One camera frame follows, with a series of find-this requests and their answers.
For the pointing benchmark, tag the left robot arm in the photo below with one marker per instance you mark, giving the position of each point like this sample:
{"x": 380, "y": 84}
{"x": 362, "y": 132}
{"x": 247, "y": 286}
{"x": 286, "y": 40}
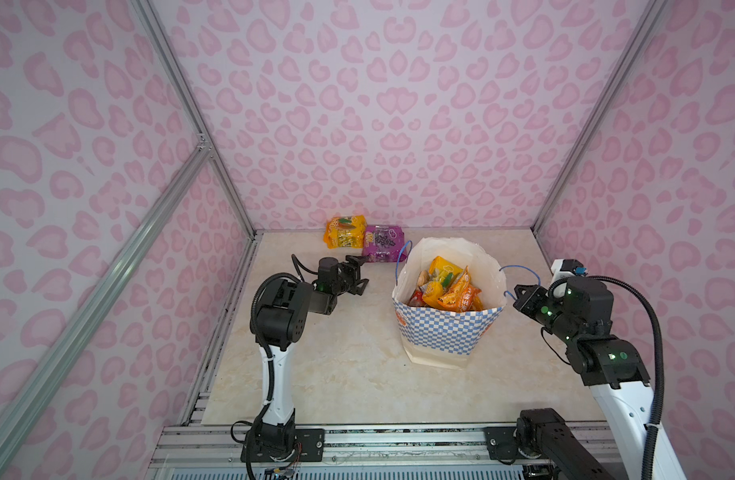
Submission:
{"x": 278, "y": 318}

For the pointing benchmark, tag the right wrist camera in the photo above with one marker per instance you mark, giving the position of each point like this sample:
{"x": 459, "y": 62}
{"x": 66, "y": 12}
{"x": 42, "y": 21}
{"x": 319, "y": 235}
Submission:
{"x": 563, "y": 269}

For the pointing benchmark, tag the red fruit candy bag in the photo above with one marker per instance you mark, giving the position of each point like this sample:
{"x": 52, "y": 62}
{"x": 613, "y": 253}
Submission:
{"x": 416, "y": 300}

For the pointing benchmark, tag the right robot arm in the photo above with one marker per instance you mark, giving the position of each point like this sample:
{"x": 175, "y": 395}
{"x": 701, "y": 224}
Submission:
{"x": 630, "y": 396}

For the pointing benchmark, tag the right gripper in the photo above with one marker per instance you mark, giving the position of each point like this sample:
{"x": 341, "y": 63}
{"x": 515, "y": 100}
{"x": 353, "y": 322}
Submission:
{"x": 527, "y": 302}

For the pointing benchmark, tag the yellow orange candy bag back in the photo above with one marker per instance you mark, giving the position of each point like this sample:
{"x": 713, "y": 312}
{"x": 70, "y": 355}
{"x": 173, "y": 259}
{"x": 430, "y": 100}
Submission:
{"x": 346, "y": 232}

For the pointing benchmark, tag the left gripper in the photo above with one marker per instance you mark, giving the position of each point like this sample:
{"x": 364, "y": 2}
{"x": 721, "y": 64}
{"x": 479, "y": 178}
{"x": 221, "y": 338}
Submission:
{"x": 353, "y": 271}

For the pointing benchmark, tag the yellow mango candy bag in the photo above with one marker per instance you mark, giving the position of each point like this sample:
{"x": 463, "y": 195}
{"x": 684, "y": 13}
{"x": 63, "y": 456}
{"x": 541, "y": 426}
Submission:
{"x": 442, "y": 273}

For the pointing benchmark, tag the magenta grape candy bag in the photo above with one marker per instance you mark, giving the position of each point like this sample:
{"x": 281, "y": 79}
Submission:
{"x": 384, "y": 244}

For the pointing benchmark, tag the peach paper snack pouch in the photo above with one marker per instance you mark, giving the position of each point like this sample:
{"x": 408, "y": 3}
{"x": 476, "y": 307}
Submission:
{"x": 423, "y": 278}

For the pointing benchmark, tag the white blue checkered paper bag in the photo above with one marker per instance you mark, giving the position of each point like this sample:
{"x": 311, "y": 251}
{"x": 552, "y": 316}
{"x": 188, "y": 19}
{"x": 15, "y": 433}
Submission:
{"x": 446, "y": 339}

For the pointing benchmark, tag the orange snack packet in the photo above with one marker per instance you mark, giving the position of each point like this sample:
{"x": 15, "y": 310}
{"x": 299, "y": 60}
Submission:
{"x": 461, "y": 295}

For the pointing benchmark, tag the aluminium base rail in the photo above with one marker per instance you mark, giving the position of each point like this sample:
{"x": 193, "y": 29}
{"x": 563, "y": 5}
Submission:
{"x": 359, "y": 451}

